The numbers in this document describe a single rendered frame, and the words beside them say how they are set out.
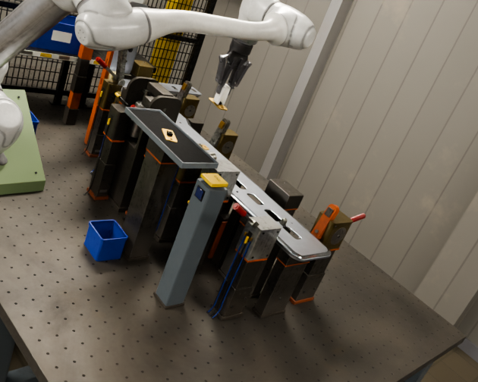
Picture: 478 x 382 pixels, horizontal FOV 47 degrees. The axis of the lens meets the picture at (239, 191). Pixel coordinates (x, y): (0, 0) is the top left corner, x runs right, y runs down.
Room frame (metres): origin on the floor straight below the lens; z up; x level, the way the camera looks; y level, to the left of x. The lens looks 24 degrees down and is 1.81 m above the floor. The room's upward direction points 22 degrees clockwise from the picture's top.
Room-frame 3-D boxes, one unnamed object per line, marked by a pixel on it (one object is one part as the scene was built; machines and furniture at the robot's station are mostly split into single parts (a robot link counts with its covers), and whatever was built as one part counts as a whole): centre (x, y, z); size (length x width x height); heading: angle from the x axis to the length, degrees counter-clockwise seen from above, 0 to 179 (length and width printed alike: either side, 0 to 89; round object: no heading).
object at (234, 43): (1.91, 0.18, 1.43); 0.08 x 0.07 x 0.09; 133
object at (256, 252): (1.51, -0.10, 0.88); 0.12 x 0.07 x 0.36; 137
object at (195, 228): (1.46, 0.08, 0.92); 0.08 x 0.08 x 0.44; 47
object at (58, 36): (2.46, 1.05, 1.09); 0.30 x 0.17 x 0.13; 132
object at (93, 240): (1.58, 0.35, 0.75); 0.11 x 0.10 x 0.09; 47
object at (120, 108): (1.90, 0.52, 0.89); 0.09 x 0.08 x 0.38; 137
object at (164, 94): (1.96, 0.42, 0.94); 0.18 x 0.13 x 0.49; 47
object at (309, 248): (2.03, 0.19, 1.00); 1.38 x 0.22 x 0.02; 47
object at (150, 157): (1.64, 0.27, 0.92); 0.10 x 0.08 x 0.45; 47
